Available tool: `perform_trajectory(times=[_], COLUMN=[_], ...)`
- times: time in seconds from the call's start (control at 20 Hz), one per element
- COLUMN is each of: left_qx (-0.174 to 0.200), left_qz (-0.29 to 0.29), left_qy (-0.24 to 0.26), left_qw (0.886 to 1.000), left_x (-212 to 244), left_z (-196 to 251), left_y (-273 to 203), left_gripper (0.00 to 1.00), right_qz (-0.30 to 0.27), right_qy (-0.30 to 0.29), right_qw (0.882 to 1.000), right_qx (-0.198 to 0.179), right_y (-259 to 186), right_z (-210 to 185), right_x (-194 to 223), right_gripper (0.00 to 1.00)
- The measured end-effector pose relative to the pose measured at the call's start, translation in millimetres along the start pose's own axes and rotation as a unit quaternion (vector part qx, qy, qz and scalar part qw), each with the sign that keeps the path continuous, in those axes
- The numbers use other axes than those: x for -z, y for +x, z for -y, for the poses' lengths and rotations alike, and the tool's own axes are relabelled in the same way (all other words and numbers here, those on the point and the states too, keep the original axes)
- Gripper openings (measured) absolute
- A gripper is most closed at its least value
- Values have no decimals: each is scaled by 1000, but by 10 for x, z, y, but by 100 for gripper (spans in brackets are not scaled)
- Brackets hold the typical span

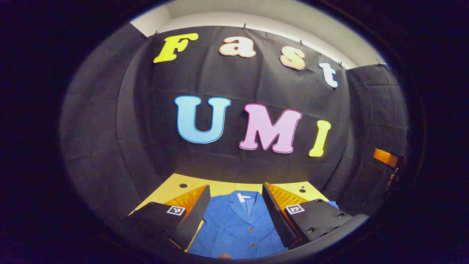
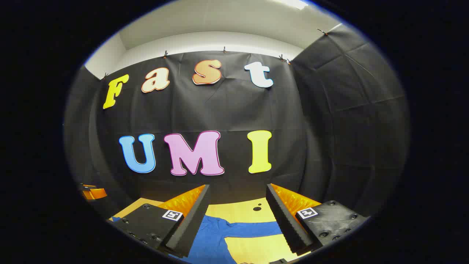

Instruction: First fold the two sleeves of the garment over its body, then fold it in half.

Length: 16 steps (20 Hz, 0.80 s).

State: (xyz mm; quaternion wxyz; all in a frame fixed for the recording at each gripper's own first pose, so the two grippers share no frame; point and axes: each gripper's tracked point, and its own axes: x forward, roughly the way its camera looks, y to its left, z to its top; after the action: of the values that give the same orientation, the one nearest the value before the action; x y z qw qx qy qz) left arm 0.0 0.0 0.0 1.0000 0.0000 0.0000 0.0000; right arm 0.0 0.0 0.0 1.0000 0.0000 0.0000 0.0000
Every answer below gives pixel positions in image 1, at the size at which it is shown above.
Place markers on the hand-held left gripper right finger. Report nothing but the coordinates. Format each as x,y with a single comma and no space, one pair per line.
276,216

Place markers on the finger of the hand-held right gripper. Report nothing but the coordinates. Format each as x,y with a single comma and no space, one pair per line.
384,157

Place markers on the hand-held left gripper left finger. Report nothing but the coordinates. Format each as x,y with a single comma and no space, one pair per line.
196,212

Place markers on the blue button shirt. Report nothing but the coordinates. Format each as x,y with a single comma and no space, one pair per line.
234,227

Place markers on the black backdrop cloth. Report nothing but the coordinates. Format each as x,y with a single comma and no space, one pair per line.
146,146

